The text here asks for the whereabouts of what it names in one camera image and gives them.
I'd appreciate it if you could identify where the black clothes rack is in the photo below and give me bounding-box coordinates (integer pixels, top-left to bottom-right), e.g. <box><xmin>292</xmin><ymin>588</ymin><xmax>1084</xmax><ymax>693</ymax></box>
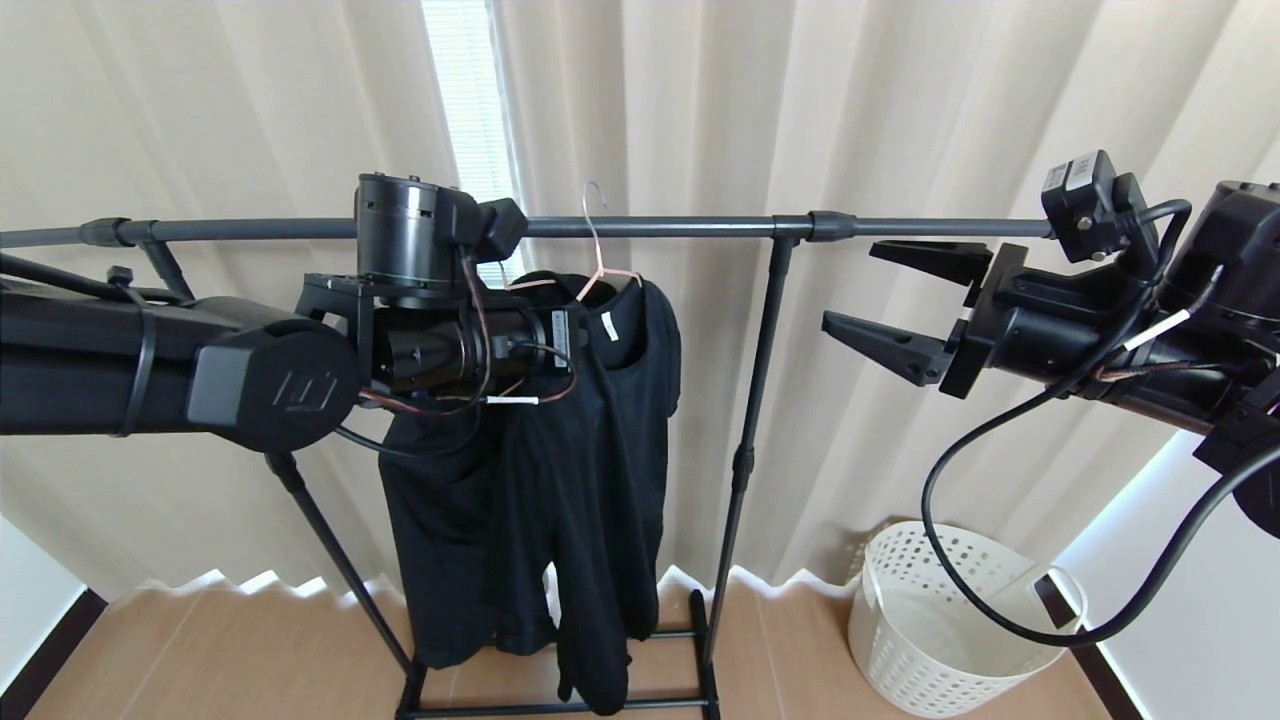
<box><xmin>0</xmin><ymin>210</ymin><xmax>1056</xmax><ymax>720</ymax></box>

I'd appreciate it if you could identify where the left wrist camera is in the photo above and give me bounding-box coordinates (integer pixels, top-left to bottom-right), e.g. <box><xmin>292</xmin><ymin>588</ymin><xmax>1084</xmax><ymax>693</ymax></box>
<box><xmin>478</xmin><ymin>198</ymin><xmax>528</xmax><ymax>263</ymax></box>

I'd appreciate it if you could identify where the window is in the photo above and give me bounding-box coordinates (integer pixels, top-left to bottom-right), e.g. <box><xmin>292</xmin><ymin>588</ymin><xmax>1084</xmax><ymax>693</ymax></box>
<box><xmin>420</xmin><ymin>0</ymin><xmax>523</xmax><ymax>291</ymax></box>

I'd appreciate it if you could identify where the black garment with white cord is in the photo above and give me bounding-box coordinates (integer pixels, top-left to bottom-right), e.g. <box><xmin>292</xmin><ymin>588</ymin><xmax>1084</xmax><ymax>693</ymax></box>
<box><xmin>378</xmin><ymin>270</ymin><xmax>561</xmax><ymax>669</ymax></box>

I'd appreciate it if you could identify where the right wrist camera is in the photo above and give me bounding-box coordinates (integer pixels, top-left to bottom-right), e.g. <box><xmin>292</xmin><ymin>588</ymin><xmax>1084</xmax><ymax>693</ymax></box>
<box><xmin>1040</xmin><ymin>150</ymin><xmax>1161</xmax><ymax>291</ymax></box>

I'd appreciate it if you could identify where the white laundry basket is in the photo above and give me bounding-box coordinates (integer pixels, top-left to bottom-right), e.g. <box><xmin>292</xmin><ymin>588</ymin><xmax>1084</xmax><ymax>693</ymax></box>
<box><xmin>848</xmin><ymin>520</ymin><xmax>1088</xmax><ymax>719</ymax></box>

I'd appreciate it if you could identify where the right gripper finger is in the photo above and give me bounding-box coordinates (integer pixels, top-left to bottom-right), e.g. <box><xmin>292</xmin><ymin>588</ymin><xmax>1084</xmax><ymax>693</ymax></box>
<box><xmin>868</xmin><ymin>240</ymin><xmax>994</xmax><ymax>306</ymax></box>
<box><xmin>822</xmin><ymin>310</ymin><xmax>961</xmax><ymax>388</ymax></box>

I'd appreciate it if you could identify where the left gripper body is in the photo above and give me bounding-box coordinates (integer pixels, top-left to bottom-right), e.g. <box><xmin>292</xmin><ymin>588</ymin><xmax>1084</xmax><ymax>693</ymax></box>
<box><xmin>375</xmin><ymin>305</ymin><xmax>588</xmax><ymax>393</ymax></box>

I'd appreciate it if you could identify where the black t-shirt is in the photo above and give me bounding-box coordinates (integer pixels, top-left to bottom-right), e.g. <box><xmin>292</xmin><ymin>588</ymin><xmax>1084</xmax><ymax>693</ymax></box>
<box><xmin>495</xmin><ymin>272</ymin><xmax>683</xmax><ymax>716</ymax></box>

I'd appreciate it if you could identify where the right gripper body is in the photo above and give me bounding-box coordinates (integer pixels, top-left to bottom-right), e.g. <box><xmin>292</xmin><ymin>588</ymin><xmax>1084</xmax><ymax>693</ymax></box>
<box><xmin>940</xmin><ymin>243</ymin><xmax>1231</xmax><ymax>416</ymax></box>

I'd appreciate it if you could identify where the black cable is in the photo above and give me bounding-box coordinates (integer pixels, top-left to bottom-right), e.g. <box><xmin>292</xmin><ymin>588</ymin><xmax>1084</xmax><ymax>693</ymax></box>
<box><xmin>0</xmin><ymin>253</ymin><xmax>196</xmax><ymax>306</ymax></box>
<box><xmin>920</xmin><ymin>198</ymin><xmax>1280</xmax><ymax>648</ymax></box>

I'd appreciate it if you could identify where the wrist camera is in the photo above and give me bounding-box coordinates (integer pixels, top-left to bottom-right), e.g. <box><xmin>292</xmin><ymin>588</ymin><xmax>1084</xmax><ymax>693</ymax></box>
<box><xmin>1040</xmin><ymin>150</ymin><xmax>1161</xmax><ymax>291</ymax></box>
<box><xmin>478</xmin><ymin>198</ymin><xmax>528</xmax><ymax>263</ymax></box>

